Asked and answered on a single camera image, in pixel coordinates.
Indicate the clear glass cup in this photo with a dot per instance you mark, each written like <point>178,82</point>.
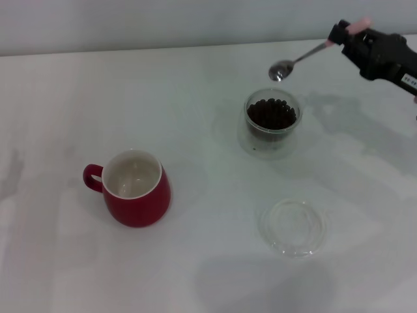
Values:
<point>294,128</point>

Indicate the clear glass saucer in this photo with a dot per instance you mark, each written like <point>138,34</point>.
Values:
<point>293,228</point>

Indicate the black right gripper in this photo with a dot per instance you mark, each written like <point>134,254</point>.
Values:
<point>381,55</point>

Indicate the dark coffee beans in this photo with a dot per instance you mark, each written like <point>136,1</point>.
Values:
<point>270,114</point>

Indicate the red ceramic mug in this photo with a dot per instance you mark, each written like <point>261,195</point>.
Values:
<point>137,208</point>

